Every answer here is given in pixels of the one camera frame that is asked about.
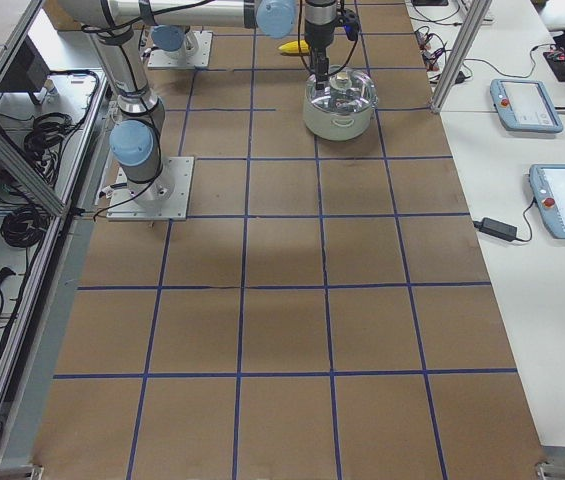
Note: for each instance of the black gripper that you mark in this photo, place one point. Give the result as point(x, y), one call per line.
point(318, 33)

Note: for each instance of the yellow corn cob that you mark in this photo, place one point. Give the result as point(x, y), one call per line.
point(294, 48)

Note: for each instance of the glass pot lid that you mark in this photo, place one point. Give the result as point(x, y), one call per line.
point(347, 92)

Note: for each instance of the pale green cooking pot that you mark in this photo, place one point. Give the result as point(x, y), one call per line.
point(335, 127)

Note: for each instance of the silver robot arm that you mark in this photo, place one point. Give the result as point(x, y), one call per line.
point(136, 141)
point(176, 41)

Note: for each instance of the far blue teach pendant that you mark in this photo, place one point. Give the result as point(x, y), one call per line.
point(525, 106)

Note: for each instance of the black power adapter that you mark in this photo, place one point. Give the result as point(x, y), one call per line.
point(497, 229)

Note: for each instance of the black box on shelf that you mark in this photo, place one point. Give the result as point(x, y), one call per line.
point(27, 73)

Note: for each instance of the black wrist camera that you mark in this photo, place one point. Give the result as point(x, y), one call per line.
point(350, 22)

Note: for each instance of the aluminium frame post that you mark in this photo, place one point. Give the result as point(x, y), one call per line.
point(459, 51)

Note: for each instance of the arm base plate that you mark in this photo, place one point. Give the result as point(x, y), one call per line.
point(166, 198)
point(159, 60)

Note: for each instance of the aluminium side frame rail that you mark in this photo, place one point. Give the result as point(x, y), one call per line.
point(14, 161)

